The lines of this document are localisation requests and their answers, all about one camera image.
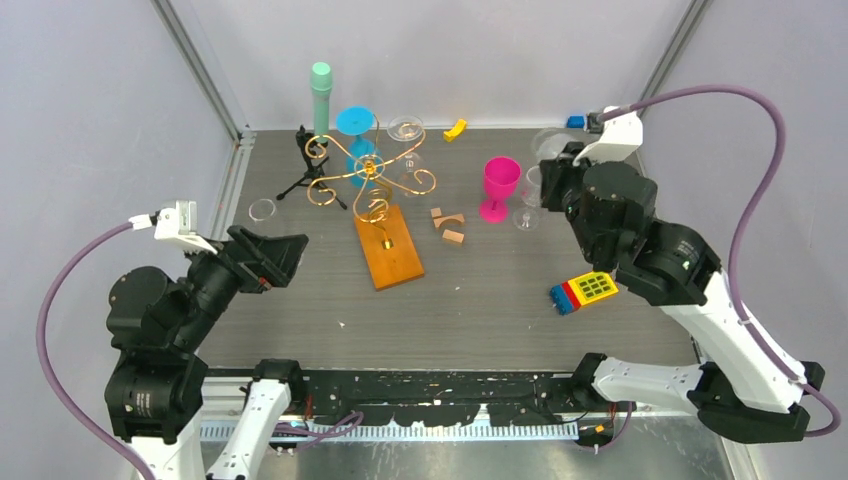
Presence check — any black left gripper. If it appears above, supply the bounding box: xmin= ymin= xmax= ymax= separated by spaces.
xmin=171 ymin=219 xmax=307 ymax=345

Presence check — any clear wine glass front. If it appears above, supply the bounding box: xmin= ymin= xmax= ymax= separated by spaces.
xmin=513 ymin=165 xmax=542 ymax=231

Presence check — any clear wine glass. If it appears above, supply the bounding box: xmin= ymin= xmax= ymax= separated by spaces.
xmin=387 ymin=115 xmax=425 ymax=197
xmin=530 ymin=128 xmax=575 ymax=162
xmin=248 ymin=198 xmax=277 ymax=227
xmin=513 ymin=165 xmax=542 ymax=231

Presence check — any pink plastic wine glass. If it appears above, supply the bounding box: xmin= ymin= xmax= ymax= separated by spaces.
xmin=479 ymin=156 xmax=522 ymax=224

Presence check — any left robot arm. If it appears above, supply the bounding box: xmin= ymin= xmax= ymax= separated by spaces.
xmin=104 ymin=225 xmax=309 ymax=479

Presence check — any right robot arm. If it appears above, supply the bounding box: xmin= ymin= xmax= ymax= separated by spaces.
xmin=539 ymin=143 xmax=825 ymax=444

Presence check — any orange wooden rack base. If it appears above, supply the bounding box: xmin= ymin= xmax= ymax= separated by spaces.
xmin=354 ymin=204 xmax=425 ymax=291

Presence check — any blue plastic wine glass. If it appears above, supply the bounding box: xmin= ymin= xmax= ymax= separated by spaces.
xmin=336 ymin=106 xmax=376 ymax=173

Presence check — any small blue block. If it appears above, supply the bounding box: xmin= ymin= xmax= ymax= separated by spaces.
xmin=565 ymin=115 xmax=587 ymax=129

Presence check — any colourful toy block calculator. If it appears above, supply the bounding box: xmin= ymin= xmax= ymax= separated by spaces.
xmin=549 ymin=272 xmax=619 ymax=315

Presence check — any yellow curved block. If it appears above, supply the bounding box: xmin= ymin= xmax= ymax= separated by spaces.
xmin=442 ymin=118 xmax=467 ymax=143

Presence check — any green microphone on tripod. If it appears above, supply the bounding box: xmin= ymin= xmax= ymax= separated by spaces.
xmin=276 ymin=61 xmax=333 ymax=201

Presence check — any wooden rectangular block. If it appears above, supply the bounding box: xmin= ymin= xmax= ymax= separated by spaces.
xmin=442 ymin=229 xmax=465 ymax=246

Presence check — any wooden arch block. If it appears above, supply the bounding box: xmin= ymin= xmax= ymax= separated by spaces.
xmin=433 ymin=213 xmax=465 ymax=230

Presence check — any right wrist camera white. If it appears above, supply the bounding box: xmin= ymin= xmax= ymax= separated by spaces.
xmin=573 ymin=106 xmax=644 ymax=166

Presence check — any aluminium frame rail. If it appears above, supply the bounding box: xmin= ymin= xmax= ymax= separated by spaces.
xmin=151 ymin=0 xmax=243 ymax=144

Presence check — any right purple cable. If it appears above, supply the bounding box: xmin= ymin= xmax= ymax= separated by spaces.
xmin=596 ymin=84 xmax=843 ymax=454

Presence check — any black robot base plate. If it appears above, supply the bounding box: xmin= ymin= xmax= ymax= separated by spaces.
xmin=242 ymin=369 xmax=639 ymax=428

